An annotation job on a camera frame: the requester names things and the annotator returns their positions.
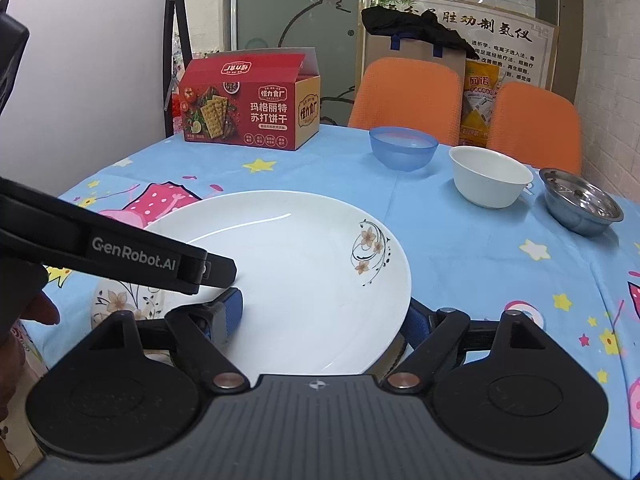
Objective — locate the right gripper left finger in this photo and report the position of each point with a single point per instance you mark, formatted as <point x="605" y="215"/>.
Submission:
<point x="194" y="334"/>

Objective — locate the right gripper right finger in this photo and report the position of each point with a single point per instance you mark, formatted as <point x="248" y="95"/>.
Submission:
<point x="440" y="340"/>

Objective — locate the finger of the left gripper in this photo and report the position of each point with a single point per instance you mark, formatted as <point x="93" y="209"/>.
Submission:
<point x="218" y="271"/>

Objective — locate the floral white oval plate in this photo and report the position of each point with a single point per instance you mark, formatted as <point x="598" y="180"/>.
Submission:
<point x="325" y="285"/>

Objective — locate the white ceramic bowl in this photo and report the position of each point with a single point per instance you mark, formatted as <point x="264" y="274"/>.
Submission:
<point x="488" y="178"/>

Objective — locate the stainless steel bowl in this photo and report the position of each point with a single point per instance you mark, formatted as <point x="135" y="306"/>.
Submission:
<point x="577" y="204"/>

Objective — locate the blue plastic bowl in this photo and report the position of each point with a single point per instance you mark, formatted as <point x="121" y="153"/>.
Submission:
<point x="402" y="149"/>

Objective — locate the person's left hand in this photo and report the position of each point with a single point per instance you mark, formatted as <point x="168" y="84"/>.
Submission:
<point x="41" y="310"/>

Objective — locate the blue cartoon pig tablecloth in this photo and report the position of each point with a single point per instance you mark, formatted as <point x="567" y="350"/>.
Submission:
<point x="583" y="292"/>

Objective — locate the red cracker box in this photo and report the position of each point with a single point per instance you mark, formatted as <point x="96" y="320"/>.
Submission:
<point x="266" y="98"/>

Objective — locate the right orange chair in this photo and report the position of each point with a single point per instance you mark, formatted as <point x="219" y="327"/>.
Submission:
<point x="537" y="127"/>

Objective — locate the orange chair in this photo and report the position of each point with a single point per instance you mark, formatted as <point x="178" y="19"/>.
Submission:
<point x="406" y="93"/>
<point x="537" y="127"/>

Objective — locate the left orange chair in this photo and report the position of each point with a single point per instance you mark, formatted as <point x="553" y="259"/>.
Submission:
<point x="406" y="93"/>

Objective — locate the yellow snack bag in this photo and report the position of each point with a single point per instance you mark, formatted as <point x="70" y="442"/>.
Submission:
<point x="480" y="86"/>

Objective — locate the brown paper bag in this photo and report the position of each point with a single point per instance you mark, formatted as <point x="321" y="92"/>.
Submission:
<point x="376" y="47"/>

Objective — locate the frosted glass door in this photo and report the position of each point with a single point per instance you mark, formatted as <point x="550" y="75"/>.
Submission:
<point x="329" y="26"/>

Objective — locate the black cloth on bag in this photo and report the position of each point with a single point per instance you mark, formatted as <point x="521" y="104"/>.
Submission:
<point x="400" y="25"/>

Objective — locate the white framed text poster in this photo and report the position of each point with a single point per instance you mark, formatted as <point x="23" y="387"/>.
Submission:
<point x="524" y="48"/>

